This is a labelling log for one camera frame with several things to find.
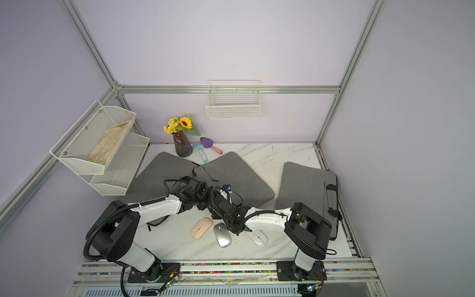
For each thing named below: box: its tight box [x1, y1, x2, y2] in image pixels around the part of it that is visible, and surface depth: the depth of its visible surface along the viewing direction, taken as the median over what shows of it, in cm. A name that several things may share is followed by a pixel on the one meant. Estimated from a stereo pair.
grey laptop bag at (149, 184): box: [115, 152, 195, 205], surface depth 106 cm
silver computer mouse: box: [213, 222, 232, 249], surface depth 84 cm
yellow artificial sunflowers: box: [163, 114, 202, 137], surface depth 100 cm
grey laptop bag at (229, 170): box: [192, 152, 275, 208], surface depth 102 cm
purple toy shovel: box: [199, 137, 223, 155], surface depth 123 cm
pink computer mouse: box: [189, 217, 213, 241], surface depth 85 cm
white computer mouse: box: [244, 229, 268, 249], surface depth 82 cm
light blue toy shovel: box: [192, 142, 208, 163], surface depth 117 cm
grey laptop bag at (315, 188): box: [276, 161, 343, 241], surface depth 98 cm
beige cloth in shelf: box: [86, 119, 133, 166], surface depth 81 cm
